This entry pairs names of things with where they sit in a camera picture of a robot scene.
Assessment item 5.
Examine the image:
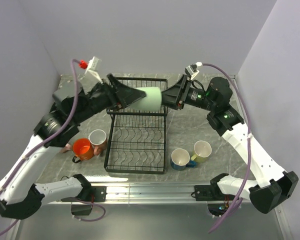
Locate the aluminium mounting rail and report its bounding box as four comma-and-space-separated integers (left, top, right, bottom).
4, 74, 293, 240

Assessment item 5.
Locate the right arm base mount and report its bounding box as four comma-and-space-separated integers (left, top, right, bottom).
193, 173, 229, 202

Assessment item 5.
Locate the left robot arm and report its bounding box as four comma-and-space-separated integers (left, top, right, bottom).
0, 73, 146, 220

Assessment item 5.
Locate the yellow mug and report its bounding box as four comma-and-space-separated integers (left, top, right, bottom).
190, 140, 212, 163

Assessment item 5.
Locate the orange mug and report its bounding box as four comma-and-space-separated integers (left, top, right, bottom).
72, 138, 94, 164

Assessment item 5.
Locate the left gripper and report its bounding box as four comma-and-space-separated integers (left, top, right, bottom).
72, 72, 146, 125

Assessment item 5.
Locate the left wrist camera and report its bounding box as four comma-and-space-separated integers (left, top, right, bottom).
84, 56, 102, 83

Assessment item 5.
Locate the pink floral mug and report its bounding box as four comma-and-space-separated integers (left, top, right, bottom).
88, 129, 108, 156

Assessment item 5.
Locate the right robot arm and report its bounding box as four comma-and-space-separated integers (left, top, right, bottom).
161, 75, 299, 214

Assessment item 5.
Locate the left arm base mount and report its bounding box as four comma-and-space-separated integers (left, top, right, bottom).
62, 174, 107, 202

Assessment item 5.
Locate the blue faceted mug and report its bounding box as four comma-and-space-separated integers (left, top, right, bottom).
170, 148, 197, 171

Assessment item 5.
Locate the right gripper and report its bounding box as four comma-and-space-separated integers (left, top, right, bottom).
154, 74, 216, 112

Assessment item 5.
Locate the mint green cup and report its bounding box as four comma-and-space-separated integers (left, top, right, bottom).
129, 87, 162, 112

